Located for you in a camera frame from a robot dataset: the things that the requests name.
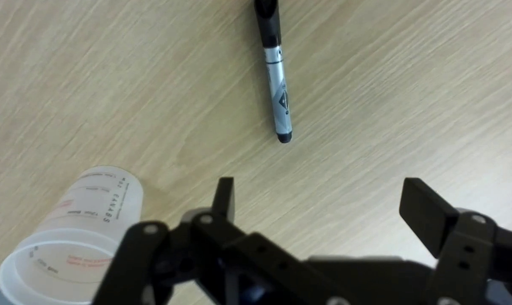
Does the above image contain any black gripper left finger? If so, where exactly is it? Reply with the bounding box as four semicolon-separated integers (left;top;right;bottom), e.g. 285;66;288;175
92;176;348;305

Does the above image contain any clear plastic measuring cup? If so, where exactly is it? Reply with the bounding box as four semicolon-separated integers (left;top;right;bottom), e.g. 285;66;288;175
0;164;146;305

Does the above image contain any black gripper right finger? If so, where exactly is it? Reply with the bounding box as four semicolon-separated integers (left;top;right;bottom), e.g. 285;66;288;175
398;176;512;305

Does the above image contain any black and silver marker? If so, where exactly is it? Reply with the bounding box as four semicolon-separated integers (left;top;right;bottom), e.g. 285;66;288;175
253;0;295;146

